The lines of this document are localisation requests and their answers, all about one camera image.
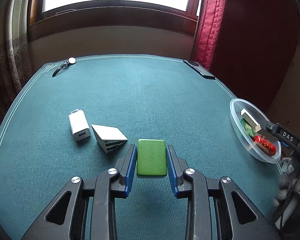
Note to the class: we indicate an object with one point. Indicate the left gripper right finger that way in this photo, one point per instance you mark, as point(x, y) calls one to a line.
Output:
point(237, 217)

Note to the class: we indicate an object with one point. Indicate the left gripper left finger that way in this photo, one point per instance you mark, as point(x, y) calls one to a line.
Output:
point(65, 216)

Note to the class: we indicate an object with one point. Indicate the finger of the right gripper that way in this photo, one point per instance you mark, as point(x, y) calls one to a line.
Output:
point(284, 135)

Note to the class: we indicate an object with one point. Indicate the red cylindrical can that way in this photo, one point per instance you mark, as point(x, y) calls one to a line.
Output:
point(264, 145)

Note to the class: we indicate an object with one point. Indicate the white rectangular block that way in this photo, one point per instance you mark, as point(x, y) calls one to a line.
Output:
point(250, 120)

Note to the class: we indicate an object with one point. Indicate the green and white tile block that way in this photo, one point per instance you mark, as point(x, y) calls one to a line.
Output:
point(151, 158)

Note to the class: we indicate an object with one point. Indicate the zebra striped triangular prism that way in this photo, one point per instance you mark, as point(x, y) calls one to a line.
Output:
point(109, 138)

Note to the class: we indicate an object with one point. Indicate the white usb wall charger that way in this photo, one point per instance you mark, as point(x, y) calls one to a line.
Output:
point(79, 125)

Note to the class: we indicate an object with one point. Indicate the clear plastic bowl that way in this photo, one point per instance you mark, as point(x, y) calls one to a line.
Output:
point(236, 107)

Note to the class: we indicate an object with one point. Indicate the teal table cloth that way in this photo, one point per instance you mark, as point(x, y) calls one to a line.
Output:
point(145, 97)

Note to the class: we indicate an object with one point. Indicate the black remote control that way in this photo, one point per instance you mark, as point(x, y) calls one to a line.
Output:
point(199, 69)

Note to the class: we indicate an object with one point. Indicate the red curtain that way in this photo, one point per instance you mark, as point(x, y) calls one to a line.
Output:
point(248, 45)

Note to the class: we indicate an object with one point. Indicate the beige patterned curtain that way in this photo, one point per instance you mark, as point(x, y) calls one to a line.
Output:
point(15, 66)

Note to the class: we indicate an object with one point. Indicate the wooden framed window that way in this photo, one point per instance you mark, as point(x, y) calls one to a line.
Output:
point(47, 17)

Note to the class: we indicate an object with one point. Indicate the wristwatch with black strap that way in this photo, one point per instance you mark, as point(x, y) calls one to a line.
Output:
point(65, 64)

